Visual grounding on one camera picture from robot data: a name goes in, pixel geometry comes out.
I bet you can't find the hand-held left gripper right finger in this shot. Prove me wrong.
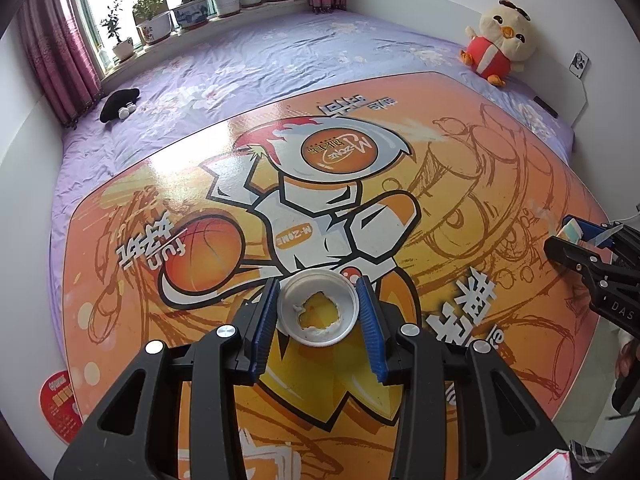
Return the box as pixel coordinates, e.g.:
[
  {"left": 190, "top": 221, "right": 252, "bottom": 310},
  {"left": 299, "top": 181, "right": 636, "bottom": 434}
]
[{"left": 356, "top": 276, "right": 571, "bottom": 480}]

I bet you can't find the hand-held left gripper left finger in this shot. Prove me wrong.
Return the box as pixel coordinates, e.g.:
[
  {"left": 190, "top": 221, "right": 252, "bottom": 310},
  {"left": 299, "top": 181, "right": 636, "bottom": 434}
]
[{"left": 54, "top": 277, "right": 281, "bottom": 480}]

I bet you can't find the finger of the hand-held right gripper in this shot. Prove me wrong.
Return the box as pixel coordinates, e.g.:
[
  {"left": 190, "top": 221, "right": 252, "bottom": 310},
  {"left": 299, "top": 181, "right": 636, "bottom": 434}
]
[
  {"left": 562, "top": 215, "right": 640, "bottom": 263},
  {"left": 544, "top": 236, "right": 640, "bottom": 321}
]

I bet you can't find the person's right hand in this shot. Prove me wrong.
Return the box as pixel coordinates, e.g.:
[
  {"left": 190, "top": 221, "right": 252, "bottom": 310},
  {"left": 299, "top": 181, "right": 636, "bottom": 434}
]
[{"left": 616, "top": 337, "right": 640, "bottom": 378}]

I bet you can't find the grey plaid cloth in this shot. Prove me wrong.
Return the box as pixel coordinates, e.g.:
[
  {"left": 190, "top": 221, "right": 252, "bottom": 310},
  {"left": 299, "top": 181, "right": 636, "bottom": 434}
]
[{"left": 570, "top": 437, "right": 611, "bottom": 480}]

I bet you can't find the white pink cardboard box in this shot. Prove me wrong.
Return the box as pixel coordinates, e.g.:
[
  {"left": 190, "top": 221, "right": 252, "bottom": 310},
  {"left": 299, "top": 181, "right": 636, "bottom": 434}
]
[{"left": 520, "top": 450, "right": 576, "bottom": 480}]

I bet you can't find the white headboard panel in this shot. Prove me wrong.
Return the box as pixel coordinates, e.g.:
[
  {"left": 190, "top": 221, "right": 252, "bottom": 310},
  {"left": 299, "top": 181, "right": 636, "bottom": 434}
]
[{"left": 542, "top": 67, "right": 591, "bottom": 126}]

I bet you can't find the yellow chick plush toy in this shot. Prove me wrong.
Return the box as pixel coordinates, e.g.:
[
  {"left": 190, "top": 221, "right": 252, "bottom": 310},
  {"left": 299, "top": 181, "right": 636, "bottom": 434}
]
[{"left": 460, "top": 0, "right": 540, "bottom": 88}]

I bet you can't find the red round card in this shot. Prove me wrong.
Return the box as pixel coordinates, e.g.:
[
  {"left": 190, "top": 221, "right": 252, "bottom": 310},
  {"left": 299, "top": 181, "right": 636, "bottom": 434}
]
[{"left": 39, "top": 371, "right": 83, "bottom": 445}]

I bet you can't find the black plush toy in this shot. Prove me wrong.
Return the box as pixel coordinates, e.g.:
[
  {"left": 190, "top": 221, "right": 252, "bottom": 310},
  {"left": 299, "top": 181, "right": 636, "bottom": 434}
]
[{"left": 99, "top": 88, "right": 141, "bottom": 123}]

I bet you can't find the small shrub in white pot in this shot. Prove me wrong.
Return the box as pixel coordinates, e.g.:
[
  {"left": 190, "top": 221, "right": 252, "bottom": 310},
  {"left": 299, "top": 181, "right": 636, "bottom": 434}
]
[{"left": 100, "top": 0, "right": 136, "bottom": 63}]

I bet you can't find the leafy plant in white pot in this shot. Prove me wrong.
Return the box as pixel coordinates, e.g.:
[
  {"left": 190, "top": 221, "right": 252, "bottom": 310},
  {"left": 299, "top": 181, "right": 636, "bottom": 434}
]
[{"left": 132, "top": 0, "right": 173, "bottom": 45}]

